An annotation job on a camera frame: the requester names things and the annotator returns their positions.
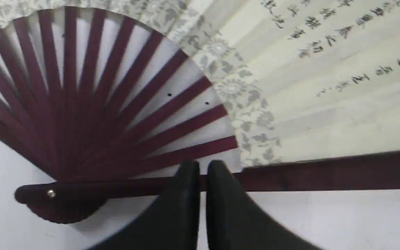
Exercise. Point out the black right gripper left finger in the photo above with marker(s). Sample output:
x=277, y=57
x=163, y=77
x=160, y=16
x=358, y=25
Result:
x=171, y=222

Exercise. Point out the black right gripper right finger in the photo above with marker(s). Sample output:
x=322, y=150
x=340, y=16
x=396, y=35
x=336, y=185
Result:
x=235, y=222

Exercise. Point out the maroon ribbed paper folding fan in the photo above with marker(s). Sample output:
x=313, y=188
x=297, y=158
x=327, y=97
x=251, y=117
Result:
x=96, y=93

